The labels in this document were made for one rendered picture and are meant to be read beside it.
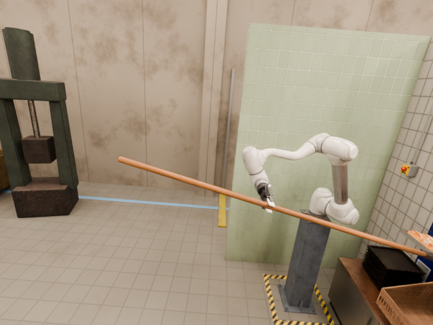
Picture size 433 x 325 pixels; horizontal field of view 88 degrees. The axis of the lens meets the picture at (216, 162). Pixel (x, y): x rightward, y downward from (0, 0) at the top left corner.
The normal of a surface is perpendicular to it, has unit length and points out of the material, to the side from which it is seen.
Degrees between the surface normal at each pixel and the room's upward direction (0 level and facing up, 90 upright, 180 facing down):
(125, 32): 90
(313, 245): 90
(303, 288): 90
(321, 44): 90
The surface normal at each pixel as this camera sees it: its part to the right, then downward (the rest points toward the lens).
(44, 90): 0.24, 0.33
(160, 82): -0.03, 0.32
